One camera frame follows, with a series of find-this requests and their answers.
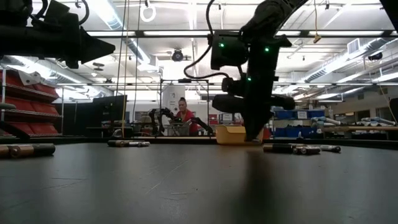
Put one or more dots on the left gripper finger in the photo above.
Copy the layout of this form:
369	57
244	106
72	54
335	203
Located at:
93	46

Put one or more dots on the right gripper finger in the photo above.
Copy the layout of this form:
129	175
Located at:
262	121
251	124

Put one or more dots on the neighbouring station robot arm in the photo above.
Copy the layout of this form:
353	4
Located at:
202	124
161	119

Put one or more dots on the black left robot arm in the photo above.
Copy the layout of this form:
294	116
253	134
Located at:
12	11

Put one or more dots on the red tilted bin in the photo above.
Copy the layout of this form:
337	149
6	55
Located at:
267	133

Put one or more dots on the black disc ceiling fixture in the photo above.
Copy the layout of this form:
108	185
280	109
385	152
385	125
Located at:
98	64

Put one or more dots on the yellow plastic bin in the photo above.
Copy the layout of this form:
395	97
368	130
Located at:
230	135

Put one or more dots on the white blue sign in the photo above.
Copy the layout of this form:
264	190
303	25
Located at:
227	117

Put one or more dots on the blue storage bin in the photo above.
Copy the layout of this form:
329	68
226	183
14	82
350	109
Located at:
289	132
315	114

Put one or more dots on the copper-top black Duracell battery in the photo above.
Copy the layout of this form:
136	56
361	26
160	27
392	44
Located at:
37	150
276	148
3	151

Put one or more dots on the red shelf bin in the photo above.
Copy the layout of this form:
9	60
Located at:
43	128
46	89
46	108
15	104
9	79
18	127

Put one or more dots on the yellow hanging hook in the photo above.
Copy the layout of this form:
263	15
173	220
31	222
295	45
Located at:
317	39

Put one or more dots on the black monitor screen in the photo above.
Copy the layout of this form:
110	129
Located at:
109	109

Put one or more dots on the person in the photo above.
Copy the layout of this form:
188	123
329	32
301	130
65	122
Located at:
186	116

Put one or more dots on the white material roll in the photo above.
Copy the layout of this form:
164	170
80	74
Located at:
329	121
377	120

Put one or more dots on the metal shelf rack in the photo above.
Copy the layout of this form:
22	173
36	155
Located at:
46	115

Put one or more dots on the white cylindrical tank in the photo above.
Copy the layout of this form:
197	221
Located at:
172	99

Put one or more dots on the black diagonal strut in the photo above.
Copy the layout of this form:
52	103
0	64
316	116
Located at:
12	129

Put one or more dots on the white air vent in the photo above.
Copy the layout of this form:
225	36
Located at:
354	46

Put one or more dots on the light wooden table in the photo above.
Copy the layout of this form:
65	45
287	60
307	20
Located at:
357	128

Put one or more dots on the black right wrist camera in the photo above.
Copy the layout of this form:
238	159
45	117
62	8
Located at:
228	49

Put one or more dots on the silver ventilation duct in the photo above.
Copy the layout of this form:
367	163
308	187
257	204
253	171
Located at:
323	74

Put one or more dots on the thin black frame stand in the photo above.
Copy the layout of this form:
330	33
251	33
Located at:
185	80

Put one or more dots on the black ceiling dome camera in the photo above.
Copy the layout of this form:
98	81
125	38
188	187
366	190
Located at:
177	56

